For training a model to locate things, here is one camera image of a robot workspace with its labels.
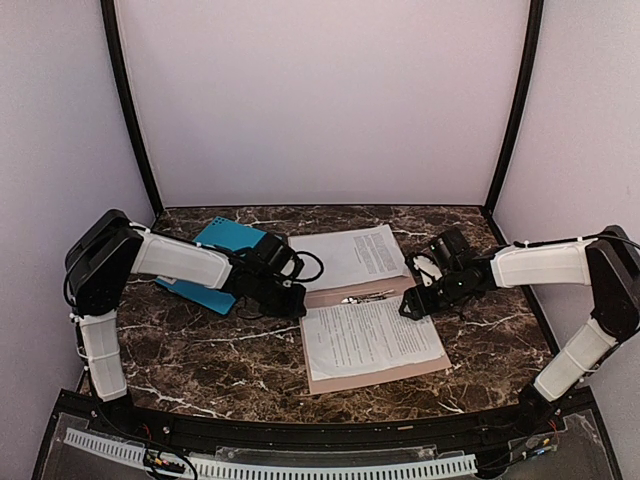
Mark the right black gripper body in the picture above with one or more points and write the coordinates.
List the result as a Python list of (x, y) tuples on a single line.
[(420, 300)]

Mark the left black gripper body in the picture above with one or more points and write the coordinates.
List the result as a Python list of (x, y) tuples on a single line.
[(288, 304)]

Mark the tan folder metal clip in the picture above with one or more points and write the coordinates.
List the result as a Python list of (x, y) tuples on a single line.
[(371, 297)]

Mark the tan brown folder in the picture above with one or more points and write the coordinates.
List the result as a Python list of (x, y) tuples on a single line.
[(332, 297)]

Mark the printed paper sheet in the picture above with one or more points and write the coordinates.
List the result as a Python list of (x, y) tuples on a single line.
[(353, 257), (356, 339)]

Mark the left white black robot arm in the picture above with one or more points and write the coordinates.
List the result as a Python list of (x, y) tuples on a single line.
[(226, 262)]

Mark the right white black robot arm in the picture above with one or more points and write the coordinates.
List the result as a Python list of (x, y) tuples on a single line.
[(592, 281)]

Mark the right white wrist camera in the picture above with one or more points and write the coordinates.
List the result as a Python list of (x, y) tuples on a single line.
[(423, 267)]

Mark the black front rail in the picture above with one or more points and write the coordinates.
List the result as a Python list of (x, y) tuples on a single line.
[(492, 434)]

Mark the white slotted cable duct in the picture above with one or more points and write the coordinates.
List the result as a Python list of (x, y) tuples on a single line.
[(231, 463)]

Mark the right black frame post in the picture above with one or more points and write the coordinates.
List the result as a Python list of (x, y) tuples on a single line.
[(516, 113)]

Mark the black frame post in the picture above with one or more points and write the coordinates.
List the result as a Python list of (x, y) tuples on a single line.
[(128, 109), (516, 113)]

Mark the left black frame post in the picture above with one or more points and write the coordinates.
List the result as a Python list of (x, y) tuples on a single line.
[(128, 109)]

